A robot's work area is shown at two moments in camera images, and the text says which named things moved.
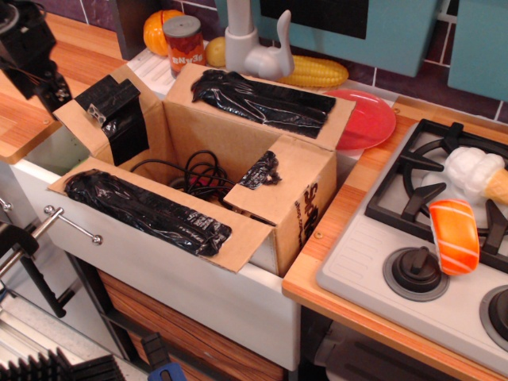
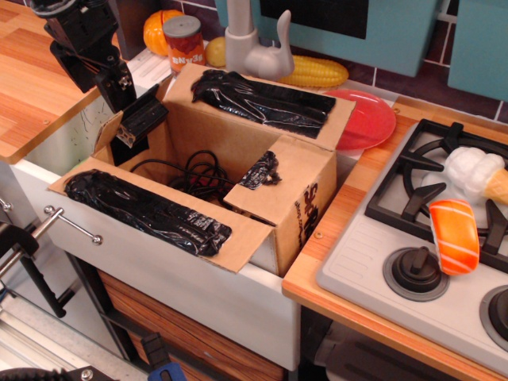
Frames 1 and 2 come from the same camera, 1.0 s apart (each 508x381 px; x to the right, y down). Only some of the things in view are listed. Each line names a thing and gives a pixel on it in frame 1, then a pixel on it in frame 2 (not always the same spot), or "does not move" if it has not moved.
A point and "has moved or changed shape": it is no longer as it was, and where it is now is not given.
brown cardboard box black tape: [234, 167] has moved or changed shape
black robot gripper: [26, 40] to [82, 46]
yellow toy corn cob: [315, 72] does not move
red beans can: [185, 42] does not move
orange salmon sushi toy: [456, 235] does not move
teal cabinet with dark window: [402, 36] does not move
